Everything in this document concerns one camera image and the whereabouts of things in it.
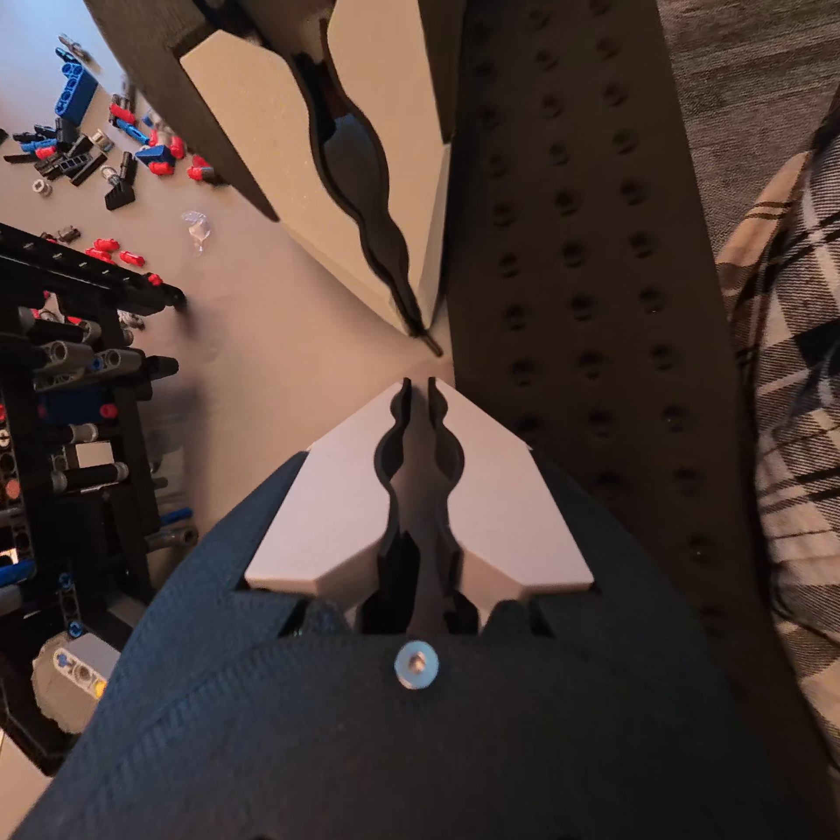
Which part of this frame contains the black perforated pad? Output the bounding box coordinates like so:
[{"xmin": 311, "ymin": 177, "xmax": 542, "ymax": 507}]
[{"xmin": 445, "ymin": 0, "xmax": 840, "ymax": 840}]

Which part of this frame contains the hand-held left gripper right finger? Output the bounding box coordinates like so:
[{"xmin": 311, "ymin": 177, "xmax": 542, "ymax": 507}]
[{"xmin": 428, "ymin": 376, "xmax": 596, "ymax": 632}]

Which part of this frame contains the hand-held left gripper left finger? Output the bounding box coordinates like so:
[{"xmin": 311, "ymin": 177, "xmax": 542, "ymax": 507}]
[{"xmin": 245, "ymin": 378, "xmax": 412, "ymax": 632}]

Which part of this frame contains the grey desk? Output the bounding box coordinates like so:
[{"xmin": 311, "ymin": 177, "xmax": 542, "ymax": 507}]
[{"xmin": 0, "ymin": 0, "xmax": 460, "ymax": 840}]

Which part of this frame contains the pile of small toy pins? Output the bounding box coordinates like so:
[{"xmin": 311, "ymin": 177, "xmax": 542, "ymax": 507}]
[{"xmin": 0, "ymin": 33, "xmax": 222, "ymax": 287}]

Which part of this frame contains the clear plastic scrap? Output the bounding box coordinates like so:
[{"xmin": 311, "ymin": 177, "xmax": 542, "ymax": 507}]
[{"xmin": 181, "ymin": 209, "xmax": 215, "ymax": 255}]

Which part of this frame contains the toy car chassis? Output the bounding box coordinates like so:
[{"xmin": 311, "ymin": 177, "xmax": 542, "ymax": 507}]
[{"xmin": 0, "ymin": 222, "xmax": 200, "ymax": 777}]

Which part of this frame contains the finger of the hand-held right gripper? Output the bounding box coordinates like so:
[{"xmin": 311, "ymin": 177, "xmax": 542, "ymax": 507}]
[
  {"xmin": 325, "ymin": 0, "xmax": 455, "ymax": 337},
  {"xmin": 178, "ymin": 29, "xmax": 422, "ymax": 340}
]

